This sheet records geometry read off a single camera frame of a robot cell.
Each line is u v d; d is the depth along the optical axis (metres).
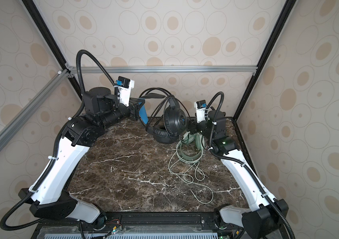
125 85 0.47
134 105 0.49
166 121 0.49
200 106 0.58
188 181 0.87
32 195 0.38
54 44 0.80
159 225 0.73
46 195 0.38
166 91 0.53
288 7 0.69
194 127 0.63
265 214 0.37
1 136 0.56
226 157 0.47
